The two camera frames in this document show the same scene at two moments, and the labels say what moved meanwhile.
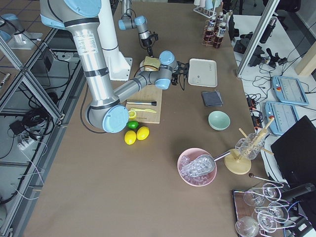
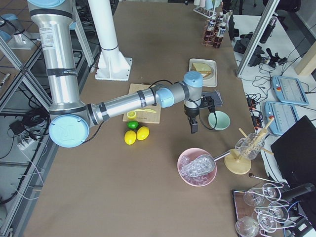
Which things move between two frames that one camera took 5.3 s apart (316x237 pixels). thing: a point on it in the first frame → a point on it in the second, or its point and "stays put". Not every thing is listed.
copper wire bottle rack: (210, 37) stays put
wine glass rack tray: (258, 211) stays put
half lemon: (132, 114) stays put
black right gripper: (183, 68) → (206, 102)
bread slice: (154, 62) → (202, 67)
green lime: (132, 124) stays put
